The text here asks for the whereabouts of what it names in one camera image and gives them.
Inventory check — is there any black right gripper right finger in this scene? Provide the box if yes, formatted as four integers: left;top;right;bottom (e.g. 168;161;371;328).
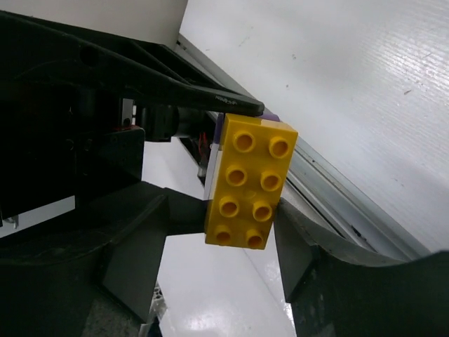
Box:
274;200;448;336

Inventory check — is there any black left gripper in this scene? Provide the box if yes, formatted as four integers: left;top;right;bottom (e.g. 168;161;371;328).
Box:
1;11;264;219

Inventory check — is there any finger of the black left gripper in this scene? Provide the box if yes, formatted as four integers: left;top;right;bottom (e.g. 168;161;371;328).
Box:
142;182;207;235

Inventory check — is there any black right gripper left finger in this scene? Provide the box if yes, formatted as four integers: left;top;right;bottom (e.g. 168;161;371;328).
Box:
1;195;168;336

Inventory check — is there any yellow rectangular lego brick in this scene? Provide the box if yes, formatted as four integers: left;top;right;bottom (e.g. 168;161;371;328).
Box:
205;123;298;249

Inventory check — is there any purple round lego brick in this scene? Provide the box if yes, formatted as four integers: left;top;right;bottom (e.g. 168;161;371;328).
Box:
213;113;292;154

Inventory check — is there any white foil board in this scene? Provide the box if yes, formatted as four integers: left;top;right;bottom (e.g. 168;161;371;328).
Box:
158;233;295;336

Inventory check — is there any aluminium table frame rail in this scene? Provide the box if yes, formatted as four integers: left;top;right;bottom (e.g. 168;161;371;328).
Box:
175;33;432;260

